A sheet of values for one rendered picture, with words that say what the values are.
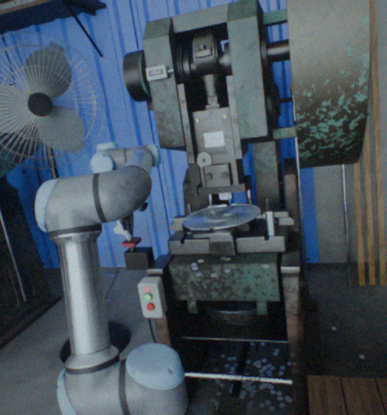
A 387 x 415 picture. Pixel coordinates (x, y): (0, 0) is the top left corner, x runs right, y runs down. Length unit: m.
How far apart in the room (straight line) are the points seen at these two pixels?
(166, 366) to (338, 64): 0.80
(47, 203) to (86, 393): 0.40
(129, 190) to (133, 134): 1.95
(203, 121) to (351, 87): 0.55
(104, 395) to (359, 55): 0.95
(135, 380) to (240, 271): 0.61
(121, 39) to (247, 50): 1.62
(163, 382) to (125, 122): 2.21
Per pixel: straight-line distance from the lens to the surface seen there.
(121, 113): 2.82
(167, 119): 1.36
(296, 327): 1.33
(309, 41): 1.01
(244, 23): 1.31
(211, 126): 1.36
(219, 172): 1.34
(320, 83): 1.02
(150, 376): 0.83
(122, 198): 0.82
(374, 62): 2.41
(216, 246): 1.36
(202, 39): 1.39
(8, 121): 1.81
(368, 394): 1.25
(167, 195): 2.77
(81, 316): 0.85
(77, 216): 0.83
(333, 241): 2.76
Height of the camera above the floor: 1.18
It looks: 15 degrees down
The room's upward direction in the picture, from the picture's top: 8 degrees counter-clockwise
